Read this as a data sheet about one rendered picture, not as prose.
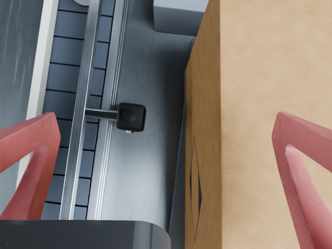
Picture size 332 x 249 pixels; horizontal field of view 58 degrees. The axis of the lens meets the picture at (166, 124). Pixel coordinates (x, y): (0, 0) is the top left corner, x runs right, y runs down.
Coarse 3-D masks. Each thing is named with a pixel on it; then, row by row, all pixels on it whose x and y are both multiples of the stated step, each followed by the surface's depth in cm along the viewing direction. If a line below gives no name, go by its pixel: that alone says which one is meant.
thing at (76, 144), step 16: (96, 0) 34; (96, 16) 34; (96, 32) 35; (80, 80) 34; (80, 96) 34; (80, 112) 34; (80, 128) 33; (80, 144) 33; (80, 160) 34; (64, 192) 33; (64, 208) 33
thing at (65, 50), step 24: (72, 0) 43; (72, 24) 42; (72, 48) 42; (96, 48) 42; (48, 72) 42; (72, 72) 42; (96, 72) 42; (48, 96) 42; (72, 96) 42; (96, 96) 42; (72, 120) 42; (96, 120) 42; (48, 192) 41; (48, 216) 41
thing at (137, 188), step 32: (0, 0) 48; (32, 0) 48; (0, 32) 47; (32, 32) 47; (128, 32) 48; (160, 32) 48; (0, 64) 47; (32, 64) 47; (128, 64) 47; (160, 64) 47; (0, 96) 47; (128, 96) 47; (160, 96) 47; (0, 128) 46; (160, 128) 47; (128, 160) 46; (160, 160) 46; (0, 192) 46; (128, 192) 46; (160, 192) 46; (160, 224) 46
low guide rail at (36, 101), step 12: (48, 0) 39; (48, 12) 39; (48, 24) 39; (48, 36) 39; (48, 48) 40; (36, 60) 39; (48, 60) 40; (36, 72) 38; (36, 84) 38; (36, 96) 38; (36, 108) 38; (24, 168) 38
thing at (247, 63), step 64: (256, 0) 18; (320, 0) 18; (192, 64) 34; (256, 64) 18; (320, 64) 18; (192, 128) 33; (256, 128) 18; (192, 192) 33; (256, 192) 18; (320, 192) 18
